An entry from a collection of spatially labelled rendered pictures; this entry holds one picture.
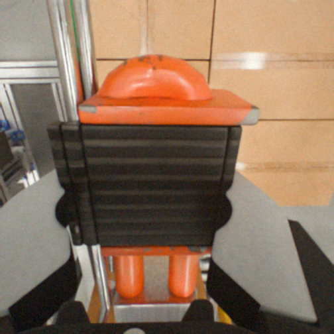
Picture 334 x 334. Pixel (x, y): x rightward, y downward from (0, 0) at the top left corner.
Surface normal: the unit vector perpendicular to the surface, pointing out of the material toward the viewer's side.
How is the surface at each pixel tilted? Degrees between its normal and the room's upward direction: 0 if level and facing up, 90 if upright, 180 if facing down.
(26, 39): 0
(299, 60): 0
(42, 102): 0
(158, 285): 90
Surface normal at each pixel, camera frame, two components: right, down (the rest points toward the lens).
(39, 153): 0.04, 0.46
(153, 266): 0.02, -0.89
